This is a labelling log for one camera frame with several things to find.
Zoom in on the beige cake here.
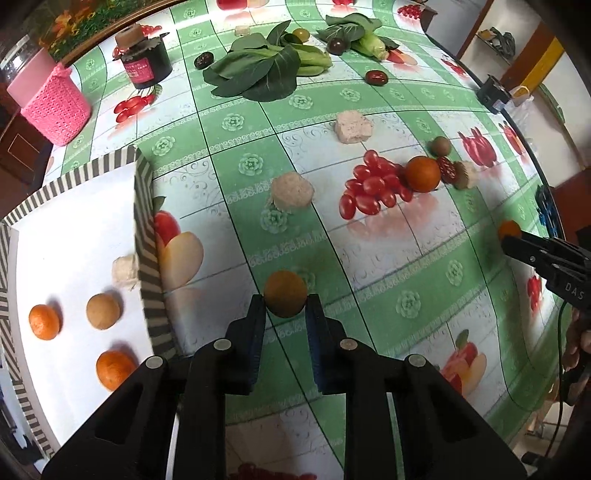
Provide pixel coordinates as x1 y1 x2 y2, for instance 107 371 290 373
335 110 373 144
270 171 315 212
453 161 479 190
111 253 139 290

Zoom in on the tan round fruit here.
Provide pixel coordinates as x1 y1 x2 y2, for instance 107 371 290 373
86 293 121 330

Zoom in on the beige cake top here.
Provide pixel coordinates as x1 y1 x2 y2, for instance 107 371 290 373
335 110 373 144

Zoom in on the red jujube beside kiwi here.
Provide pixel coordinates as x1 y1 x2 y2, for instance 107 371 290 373
436 157 458 184

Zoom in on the brown kiwi fruit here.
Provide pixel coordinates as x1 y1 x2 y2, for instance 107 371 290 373
429 136 452 157

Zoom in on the striped white box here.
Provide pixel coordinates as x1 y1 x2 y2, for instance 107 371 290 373
1 147 176 458

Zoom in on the small black box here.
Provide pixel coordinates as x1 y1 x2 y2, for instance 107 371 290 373
477 75 511 114

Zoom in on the green fruit tablecloth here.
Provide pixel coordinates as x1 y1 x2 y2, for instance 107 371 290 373
41 0 578 480

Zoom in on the red jujube on green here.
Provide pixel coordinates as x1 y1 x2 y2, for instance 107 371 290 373
365 70 389 86

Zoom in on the small bok choy with corn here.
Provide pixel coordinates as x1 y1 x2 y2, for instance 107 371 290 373
315 13 399 62

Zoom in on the dark plum right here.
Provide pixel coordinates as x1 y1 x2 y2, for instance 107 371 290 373
327 38 349 56

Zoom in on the dark plum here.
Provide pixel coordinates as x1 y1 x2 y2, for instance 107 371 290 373
193 51 214 70
327 38 349 56

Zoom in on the large bok choy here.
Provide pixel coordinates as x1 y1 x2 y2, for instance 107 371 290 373
202 20 332 102

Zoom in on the dark plum left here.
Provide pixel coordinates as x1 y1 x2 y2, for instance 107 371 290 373
193 51 214 70

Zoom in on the black jar with cork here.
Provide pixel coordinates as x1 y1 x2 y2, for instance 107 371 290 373
113 23 172 90

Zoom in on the pink knitted jar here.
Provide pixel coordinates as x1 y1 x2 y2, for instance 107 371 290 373
1 44 92 146

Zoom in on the flower garden painting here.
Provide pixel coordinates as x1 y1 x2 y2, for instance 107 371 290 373
32 1 179 63

